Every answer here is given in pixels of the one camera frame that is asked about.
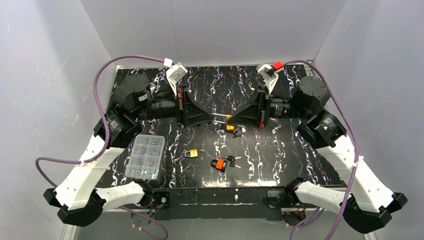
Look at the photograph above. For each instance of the black base frame front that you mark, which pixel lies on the black base frame front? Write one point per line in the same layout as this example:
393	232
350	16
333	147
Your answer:
251	202

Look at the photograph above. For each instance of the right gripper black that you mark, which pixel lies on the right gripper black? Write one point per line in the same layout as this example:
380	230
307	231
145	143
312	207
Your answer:
261	108

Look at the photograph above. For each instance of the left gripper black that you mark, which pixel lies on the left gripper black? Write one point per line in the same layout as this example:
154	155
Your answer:
180	105

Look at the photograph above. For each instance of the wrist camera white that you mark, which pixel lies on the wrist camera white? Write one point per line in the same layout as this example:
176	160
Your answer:
174	73
270	73

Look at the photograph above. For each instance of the clear plastic screw box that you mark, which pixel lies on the clear plastic screw box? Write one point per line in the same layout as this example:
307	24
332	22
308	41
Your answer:
145	159

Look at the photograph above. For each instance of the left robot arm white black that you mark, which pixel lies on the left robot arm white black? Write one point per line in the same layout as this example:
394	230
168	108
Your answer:
78	199

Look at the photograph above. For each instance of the orange black Opel padlock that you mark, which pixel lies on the orange black Opel padlock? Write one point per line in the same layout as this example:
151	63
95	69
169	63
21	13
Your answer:
219	164

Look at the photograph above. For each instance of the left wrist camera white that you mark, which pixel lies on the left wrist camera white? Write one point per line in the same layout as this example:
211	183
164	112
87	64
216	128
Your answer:
174	73

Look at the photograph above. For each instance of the grey white figurine keychain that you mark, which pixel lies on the grey white figurine keychain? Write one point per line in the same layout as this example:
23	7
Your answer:
239	132

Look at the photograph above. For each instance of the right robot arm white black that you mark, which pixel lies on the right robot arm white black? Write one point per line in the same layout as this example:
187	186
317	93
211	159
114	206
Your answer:
367	205

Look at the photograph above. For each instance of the small brass padlock with figurine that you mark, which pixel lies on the small brass padlock with figurine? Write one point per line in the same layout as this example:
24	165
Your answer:
222	120

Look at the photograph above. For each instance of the brass padlock with steel shackle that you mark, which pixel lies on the brass padlock with steel shackle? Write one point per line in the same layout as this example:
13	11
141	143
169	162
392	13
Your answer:
193	153

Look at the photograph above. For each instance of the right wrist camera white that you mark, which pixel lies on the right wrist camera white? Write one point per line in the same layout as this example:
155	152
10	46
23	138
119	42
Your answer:
270	73

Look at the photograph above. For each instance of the black-headed keys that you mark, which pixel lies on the black-headed keys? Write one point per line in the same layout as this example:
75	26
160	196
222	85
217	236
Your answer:
230	161

